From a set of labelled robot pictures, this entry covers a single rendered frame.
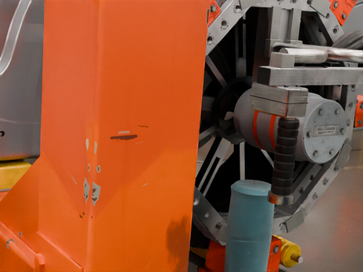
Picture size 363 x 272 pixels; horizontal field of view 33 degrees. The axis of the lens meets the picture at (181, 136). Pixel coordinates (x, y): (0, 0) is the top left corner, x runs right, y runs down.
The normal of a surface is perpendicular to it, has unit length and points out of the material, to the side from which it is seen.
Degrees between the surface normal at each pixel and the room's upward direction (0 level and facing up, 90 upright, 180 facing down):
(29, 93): 90
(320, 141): 90
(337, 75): 90
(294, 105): 90
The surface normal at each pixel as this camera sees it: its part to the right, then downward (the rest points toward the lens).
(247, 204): -0.37, 0.11
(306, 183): 0.58, 0.21
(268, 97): -0.81, 0.06
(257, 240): 0.29, 0.21
